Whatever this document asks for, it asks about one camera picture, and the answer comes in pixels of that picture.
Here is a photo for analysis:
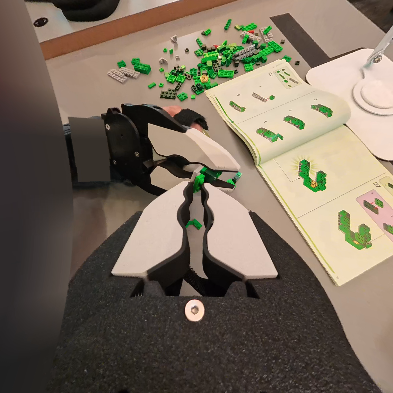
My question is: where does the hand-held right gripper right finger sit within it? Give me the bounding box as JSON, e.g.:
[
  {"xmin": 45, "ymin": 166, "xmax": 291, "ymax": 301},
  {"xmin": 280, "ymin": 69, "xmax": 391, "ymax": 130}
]
[{"xmin": 201, "ymin": 183, "xmax": 279, "ymax": 281}]

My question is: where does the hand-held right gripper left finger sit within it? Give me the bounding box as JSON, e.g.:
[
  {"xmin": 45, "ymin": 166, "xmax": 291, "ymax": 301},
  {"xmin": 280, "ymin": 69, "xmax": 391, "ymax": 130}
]
[{"xmin": 111, "ymin": 181, "xmax": 193, "ymax": 282}]

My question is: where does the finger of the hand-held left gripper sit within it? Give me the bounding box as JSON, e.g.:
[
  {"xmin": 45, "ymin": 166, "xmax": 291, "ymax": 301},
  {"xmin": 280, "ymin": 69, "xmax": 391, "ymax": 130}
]
[
  {"xmin": 150, "ymin": 160, "xmax": 236, "ymax": 193},
  {"xmin": 147, "ymin": 123, "xmax": 242, "ymax": 173}
]

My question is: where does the grey plate with green bricks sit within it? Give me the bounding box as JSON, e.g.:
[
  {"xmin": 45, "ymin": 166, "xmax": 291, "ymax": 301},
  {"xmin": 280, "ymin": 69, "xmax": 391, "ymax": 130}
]
[{"xmin": 196, "ymin": 167, "xmax": 243, "ymax": 192}]

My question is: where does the pile of bricks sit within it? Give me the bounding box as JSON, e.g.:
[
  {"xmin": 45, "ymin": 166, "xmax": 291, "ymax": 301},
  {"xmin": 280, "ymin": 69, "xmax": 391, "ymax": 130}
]
[{"xmin": 107, "ymin": 18, "xmax": 303, "ymax": 102}]

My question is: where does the grey desk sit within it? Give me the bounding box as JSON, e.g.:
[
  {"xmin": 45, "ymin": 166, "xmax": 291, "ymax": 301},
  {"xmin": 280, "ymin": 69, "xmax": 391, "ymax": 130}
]
[{"xmin": 40, "ymin": 0, "xmax": 393, "ymax": 393}]

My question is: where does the person's left hand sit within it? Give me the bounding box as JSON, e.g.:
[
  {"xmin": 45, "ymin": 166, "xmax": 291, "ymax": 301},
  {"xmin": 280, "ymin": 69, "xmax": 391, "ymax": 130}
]
[{"xmin": 162, "ymin": 105, "xmax": 211, "ymax": 137}]

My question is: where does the instruction booklet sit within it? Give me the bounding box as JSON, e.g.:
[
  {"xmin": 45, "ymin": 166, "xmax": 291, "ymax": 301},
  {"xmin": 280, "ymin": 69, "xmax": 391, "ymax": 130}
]
[{"xmin": 204, "ymin": 60, "xmax": 393, "ymax": 287}]

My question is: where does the wood-edged table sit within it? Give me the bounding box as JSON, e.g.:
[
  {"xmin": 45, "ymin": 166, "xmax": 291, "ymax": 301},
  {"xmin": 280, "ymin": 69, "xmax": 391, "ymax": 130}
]
[{"xmin": 25, "ymin": 0, "xmax": 235, "ymax": 60}]

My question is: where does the black rounded object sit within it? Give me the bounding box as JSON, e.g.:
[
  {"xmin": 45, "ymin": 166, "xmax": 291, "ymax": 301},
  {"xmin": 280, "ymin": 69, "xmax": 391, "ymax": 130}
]
[{"xmin": 51, "ymin": 0, "xmax": 121, "ymax": 22}]

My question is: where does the clear acrylic stand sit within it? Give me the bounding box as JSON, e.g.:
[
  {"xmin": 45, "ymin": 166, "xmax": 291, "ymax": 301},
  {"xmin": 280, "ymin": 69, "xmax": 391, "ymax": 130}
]
[{"xmin": 365, "ymin": 26, "xmax": 393, "ymax": 66}]

